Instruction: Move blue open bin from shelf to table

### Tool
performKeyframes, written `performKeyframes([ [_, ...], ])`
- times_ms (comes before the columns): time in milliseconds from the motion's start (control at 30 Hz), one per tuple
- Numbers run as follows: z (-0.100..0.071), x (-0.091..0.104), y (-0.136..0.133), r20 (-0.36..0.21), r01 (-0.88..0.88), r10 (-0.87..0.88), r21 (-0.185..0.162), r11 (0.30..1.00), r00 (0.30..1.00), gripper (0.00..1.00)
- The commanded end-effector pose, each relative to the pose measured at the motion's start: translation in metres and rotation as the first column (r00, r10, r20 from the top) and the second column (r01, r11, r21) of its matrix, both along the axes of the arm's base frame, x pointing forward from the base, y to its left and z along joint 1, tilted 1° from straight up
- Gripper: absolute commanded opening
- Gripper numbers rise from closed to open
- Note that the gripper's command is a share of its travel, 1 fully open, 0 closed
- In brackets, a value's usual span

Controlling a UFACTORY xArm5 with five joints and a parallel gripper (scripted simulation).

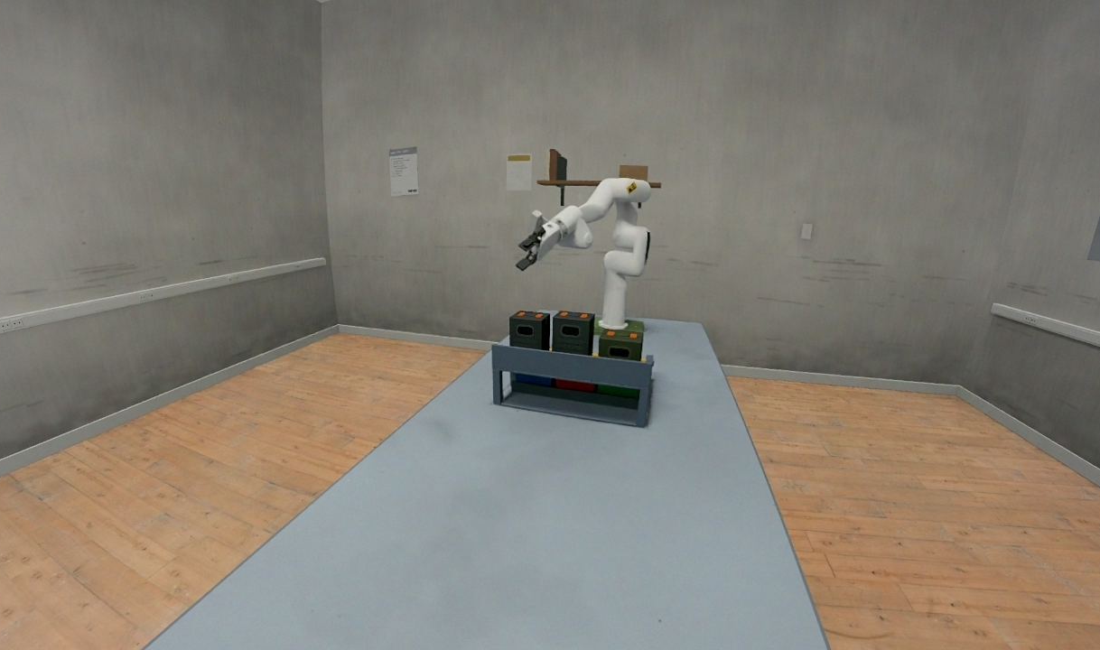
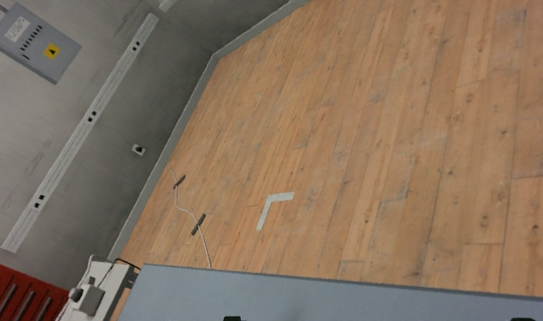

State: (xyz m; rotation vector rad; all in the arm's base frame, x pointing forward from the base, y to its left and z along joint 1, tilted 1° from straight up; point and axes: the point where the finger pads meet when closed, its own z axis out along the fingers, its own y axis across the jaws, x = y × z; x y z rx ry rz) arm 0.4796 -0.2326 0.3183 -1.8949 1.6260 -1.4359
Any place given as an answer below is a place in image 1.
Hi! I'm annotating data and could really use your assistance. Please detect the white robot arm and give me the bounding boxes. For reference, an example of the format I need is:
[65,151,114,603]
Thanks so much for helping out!
[527,178,651,330]

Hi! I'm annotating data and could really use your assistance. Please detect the red open bin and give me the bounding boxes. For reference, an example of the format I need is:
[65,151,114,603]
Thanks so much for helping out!
[556,379,598,393]

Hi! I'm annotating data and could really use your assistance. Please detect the green open bin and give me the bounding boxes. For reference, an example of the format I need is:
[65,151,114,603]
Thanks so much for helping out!
[598,385,639,398]

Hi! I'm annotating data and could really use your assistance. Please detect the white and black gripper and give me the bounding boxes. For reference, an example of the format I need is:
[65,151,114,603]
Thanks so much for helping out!
[516,222,563,271]

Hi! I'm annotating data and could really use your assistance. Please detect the blue bin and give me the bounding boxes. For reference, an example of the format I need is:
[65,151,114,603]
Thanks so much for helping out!
[516,374,556,387]

